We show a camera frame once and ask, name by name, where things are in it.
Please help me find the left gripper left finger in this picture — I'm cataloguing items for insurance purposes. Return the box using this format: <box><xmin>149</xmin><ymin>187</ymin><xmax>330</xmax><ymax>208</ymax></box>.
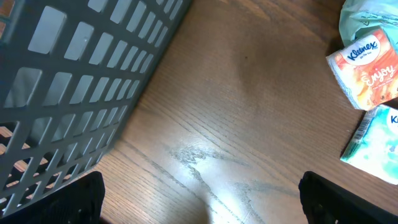
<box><xmin>1</xmin><ymin>171</ymin><xmax>105</xmax><ymax>224</ymax></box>

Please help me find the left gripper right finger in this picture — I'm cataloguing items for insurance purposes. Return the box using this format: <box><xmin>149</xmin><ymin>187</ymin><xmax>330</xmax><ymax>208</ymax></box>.
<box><xmin>298</xmin><ymin>171</ymin><xmax>397</xmax><ymax>224</ymax></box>

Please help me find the teal Kleenex tissue pack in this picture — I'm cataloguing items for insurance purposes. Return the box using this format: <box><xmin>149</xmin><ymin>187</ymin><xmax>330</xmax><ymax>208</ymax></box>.
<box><xmin>340</xmin><ymin>105</ymin><xmax>397</xmax><ymax>185</ymax></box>

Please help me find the orange tissue pack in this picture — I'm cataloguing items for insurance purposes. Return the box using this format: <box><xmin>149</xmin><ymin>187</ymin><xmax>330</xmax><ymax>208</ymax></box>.
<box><xmin>326</xmin><ymin>29</ymin><xmax>397</xmax><ymax>111</ymax></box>

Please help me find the grey plastic basket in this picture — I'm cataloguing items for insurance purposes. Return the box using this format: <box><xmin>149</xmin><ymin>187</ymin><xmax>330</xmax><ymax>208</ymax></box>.
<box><xmin>1</xmin><ymin>0</ymin><xmax>191</xmax><ymax>217</ymax></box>

